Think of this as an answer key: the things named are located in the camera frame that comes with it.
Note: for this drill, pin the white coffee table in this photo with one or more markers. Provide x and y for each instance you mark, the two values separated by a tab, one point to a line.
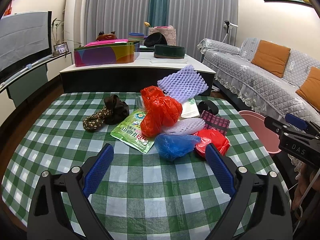
145	71

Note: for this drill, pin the blue plastic bag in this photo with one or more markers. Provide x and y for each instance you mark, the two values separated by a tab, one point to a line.
171	146

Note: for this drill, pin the television screen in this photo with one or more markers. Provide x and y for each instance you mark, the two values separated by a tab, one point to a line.
25	38

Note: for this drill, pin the small photo frame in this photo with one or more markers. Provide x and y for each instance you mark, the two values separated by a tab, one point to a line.
61	48

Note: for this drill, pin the black hat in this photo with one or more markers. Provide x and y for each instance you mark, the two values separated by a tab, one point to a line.
155	39

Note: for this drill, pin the stacked coloured bowls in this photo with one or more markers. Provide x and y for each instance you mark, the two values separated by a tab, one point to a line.
133	37

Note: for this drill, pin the orange cushion near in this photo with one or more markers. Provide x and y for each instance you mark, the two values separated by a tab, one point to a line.
310	90

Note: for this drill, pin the brown floral fabric scrap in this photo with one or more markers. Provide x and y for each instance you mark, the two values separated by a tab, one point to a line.
113	112

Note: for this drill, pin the person's right hand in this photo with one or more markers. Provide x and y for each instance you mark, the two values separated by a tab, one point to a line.
307	177

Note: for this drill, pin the clear plastic straws pack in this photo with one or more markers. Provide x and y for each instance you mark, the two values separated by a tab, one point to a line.
140	103

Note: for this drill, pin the pink trash bin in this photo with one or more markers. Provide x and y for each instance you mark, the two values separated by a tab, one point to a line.
269	139

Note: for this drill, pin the maroon patterned wrapper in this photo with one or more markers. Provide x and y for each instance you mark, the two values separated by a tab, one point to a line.
215	122

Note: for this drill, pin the small red plastic bag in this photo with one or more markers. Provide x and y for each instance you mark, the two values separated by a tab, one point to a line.
213	136

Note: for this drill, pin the dark green round bowl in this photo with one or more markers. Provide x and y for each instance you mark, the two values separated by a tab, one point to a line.
162	51

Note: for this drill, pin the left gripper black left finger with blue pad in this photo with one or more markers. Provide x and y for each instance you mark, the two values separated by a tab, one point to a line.
47	215

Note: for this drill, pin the grey covered sofa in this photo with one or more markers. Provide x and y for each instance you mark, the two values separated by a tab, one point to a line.
255	87

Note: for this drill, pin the large red plastic bag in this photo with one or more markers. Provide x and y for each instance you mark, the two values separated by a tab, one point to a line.
161	110

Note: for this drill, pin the colourful tin box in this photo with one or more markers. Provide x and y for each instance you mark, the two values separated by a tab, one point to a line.
106	52

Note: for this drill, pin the large purple foam net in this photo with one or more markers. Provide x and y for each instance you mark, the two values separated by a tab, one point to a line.
183	85

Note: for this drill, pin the red brown teapot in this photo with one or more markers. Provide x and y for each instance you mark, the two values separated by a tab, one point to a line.
104	37

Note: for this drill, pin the orange cushion far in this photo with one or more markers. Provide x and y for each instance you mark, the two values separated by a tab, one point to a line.
271	57

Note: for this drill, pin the grey teal curtain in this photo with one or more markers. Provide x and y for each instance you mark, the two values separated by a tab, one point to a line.
193	20

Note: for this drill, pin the small purple foam net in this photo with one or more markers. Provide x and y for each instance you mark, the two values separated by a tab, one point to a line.
185	127

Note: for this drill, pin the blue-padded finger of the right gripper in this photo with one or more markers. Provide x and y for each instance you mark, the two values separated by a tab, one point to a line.
291	122

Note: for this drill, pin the orange cushion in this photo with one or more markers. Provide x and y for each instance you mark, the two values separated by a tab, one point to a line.
310	90
271	57

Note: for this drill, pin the pink lace basket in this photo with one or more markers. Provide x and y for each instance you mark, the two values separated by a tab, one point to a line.
169	32

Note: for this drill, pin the tv cabinet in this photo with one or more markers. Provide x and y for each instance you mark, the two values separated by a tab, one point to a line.
14	92

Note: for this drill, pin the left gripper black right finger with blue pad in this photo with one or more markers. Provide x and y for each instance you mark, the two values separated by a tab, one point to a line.
270	218

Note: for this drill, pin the green white checkered tablecloth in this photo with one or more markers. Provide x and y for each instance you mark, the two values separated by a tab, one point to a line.
141	196

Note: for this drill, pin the green snack package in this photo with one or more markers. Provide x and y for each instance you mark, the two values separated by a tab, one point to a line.
129	132

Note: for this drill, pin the white air conditioner tower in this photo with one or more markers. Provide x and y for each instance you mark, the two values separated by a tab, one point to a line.
74	23

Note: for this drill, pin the white paper pouch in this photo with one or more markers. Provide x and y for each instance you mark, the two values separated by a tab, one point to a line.
190	109

